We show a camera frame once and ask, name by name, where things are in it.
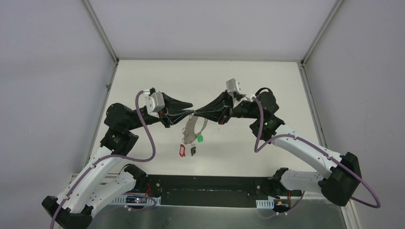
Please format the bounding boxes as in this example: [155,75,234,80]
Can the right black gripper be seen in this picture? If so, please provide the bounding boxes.
[194,89,261,125]

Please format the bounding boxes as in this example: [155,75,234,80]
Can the perforated metal ring plate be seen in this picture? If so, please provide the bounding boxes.
[182,115,208,146]

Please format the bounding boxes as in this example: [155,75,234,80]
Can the key with black tag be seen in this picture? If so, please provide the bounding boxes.
[191,146,196,156]

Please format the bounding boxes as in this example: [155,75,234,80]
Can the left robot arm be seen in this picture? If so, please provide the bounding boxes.
[42,89,192,229]

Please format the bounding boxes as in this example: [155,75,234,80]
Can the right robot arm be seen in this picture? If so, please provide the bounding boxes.
[194,88,364,207]

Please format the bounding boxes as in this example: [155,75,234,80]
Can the green key tag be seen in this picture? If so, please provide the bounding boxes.
[197,135,204,143]

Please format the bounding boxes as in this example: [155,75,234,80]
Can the red key tag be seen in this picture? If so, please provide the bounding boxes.
[179,144,186,157]

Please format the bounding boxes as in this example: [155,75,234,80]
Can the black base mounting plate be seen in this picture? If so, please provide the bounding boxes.
[130,175,302,208]

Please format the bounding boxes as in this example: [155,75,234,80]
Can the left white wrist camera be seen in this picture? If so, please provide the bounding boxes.
[145,92,165,114]

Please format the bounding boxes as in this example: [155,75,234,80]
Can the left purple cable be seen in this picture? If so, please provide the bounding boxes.
[49,90,157,229]

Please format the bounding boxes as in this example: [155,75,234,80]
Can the white slotted cable duct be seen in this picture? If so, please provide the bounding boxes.
[110,195,161,206]

